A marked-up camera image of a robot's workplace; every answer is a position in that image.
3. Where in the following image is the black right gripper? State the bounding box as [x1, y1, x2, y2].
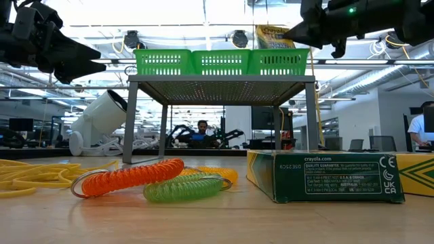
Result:
[283, 0, 399, 59]

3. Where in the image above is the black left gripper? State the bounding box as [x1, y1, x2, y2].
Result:
[0, 9, 107, 85]

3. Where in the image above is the yellow green crayon box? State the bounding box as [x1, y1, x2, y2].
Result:
[255, 24, 296, 50]
[395, 152, 434, 198]
[246, 150, 406, 205]

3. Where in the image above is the long orange coil keychain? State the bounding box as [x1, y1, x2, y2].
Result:
[70, 157, 186, 199]

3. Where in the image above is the yellow coil keychain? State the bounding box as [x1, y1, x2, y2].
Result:
[179, 165, 239, 186]

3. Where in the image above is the green coil keychain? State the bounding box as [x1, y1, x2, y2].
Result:
[142, 172, 233, 204]

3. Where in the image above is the grey office chair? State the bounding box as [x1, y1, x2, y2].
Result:
[368, 135, 397, 153]
[349, 138, 365, 152]

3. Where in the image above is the green slotted plastic basket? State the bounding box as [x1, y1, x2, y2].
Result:
[191, 49, 252, 76]
[247, 47, 311, 76]
[132, 49, 195, 76]

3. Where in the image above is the white cylindrical device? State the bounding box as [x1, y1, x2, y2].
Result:
[68, 89, 129, 157]

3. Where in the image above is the small black monitor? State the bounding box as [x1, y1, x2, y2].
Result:
[8, 117, 35, 133]

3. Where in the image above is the large black monitor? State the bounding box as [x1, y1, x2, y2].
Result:
[251, 105, 294, 131]

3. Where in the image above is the grey perforated metal shelf riser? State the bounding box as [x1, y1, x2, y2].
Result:
[121, 74, 320, 165]

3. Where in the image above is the person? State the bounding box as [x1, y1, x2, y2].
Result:
[188, 119, 218, 149]
[406, 100, 434, 150]

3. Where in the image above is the black monitor edge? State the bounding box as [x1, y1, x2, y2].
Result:
[423, 105, 434, 134]

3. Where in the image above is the black ceiling cord reel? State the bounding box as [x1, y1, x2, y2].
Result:
[231, 29, 250, 49]
[123, 30, 147, 51]
[384, 30, 406, 50]

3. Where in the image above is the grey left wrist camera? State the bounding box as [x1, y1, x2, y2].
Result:
[12, 6, 37, 41]

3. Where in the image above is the yellow hanging cable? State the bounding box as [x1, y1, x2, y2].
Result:
[308, 47, 326, 146]

